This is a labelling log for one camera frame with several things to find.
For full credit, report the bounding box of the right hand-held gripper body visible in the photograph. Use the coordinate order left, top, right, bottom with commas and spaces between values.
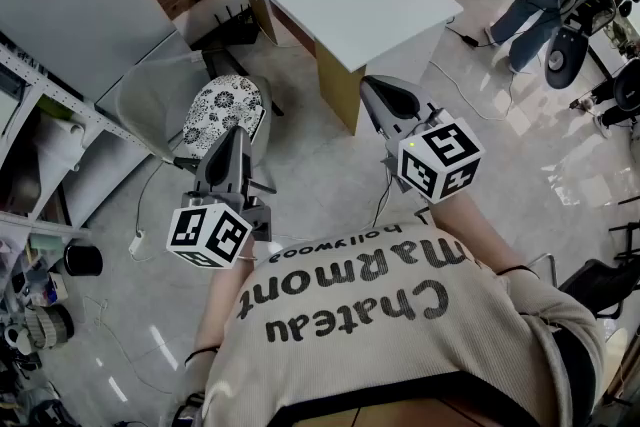
380, 100, 486, 205

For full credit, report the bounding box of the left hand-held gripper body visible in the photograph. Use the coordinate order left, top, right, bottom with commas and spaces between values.
166, 187, 274, 270

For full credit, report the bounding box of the person's right forearm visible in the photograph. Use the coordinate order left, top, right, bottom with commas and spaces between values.
427, 187, 531, 276

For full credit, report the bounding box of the person's left forearm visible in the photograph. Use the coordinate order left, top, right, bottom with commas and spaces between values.
192, 254, 257, 366

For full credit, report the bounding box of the floral black-white seat cushion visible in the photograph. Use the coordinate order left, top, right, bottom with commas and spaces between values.
182, 74, 267, 161

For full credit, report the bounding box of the black waste bin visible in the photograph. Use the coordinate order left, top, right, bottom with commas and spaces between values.
63, 239, 104, 277

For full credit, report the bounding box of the black wifi router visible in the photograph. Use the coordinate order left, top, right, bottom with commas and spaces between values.
213, 4, 259, 41

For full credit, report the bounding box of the black grey swivel chair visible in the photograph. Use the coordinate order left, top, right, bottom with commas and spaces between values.
543, 0, 621, 91

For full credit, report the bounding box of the white metal shelf rack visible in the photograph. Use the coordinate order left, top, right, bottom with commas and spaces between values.
0, 32, 151, 241

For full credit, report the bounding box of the grey ribbed fabric basket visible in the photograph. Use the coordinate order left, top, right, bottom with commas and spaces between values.
24, 302, 76, 351

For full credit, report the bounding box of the cream printed sweatshirt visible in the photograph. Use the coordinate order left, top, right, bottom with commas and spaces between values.
172, 219, 609, 427

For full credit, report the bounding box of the white refrigerator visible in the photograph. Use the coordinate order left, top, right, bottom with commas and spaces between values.
0, 0, 196, 116

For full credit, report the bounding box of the white mug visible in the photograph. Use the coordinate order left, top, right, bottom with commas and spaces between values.
4, 324, 34, 356

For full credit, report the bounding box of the black frame chair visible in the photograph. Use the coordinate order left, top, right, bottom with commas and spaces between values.
557, 257, 640, 321

